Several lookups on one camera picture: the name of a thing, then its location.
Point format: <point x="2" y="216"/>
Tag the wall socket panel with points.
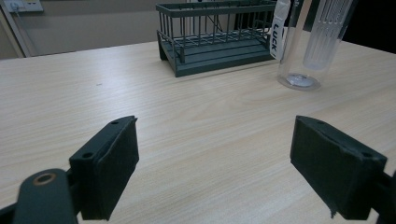
<point x="23" y="5"/>

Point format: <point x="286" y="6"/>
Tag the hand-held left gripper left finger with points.
<point x="106" y="168"/>

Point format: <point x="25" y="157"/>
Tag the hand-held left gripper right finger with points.
<point x="333" y="168"/>

